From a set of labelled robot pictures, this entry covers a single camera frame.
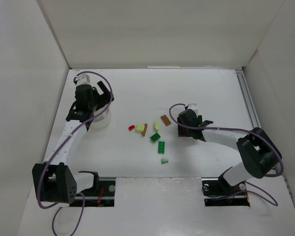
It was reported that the red lego brick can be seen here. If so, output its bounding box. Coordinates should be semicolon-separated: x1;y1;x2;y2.
181;128;186;137

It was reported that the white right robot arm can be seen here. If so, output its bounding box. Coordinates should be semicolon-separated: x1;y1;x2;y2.
177;107;283;197

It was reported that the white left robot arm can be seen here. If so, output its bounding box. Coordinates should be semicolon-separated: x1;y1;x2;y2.
32;81;114;208

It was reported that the orange flat lego brick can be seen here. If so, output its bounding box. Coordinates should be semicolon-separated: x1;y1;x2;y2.
160;115;171;126

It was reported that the white round divided container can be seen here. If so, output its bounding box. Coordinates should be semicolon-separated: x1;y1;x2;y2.
90;107;111;129

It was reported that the yellow lego piece right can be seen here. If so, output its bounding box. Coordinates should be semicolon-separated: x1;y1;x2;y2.
153;122;159;132

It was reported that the green long lego brick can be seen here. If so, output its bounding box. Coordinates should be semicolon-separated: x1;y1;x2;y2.
158;141;165;154

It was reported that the green square lego brick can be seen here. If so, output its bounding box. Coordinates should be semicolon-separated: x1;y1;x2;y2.
150;133;161;143

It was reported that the small red lego piece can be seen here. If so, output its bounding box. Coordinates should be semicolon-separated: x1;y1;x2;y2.
128;125;135;131

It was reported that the brown curved lego piece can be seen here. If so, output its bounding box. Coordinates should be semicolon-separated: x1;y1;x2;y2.
142;123;148;137

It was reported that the yellow lego brick left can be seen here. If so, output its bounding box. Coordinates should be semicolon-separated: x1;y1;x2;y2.
136;124;145;133

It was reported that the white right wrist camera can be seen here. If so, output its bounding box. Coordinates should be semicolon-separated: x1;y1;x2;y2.
185;103;198;116

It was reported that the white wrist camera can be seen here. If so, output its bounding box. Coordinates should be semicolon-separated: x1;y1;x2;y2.
75;73;90;86
185;103;198;116

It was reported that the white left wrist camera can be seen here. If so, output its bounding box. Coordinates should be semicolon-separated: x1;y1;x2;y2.
75;73;90;86

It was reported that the aluminium rail right side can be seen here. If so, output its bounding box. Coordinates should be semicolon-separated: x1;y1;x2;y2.
235;69;261;128

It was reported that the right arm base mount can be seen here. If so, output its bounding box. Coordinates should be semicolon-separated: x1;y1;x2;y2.
201;176;250;207

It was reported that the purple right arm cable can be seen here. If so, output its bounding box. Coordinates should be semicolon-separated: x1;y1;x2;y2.
168;103;285;207

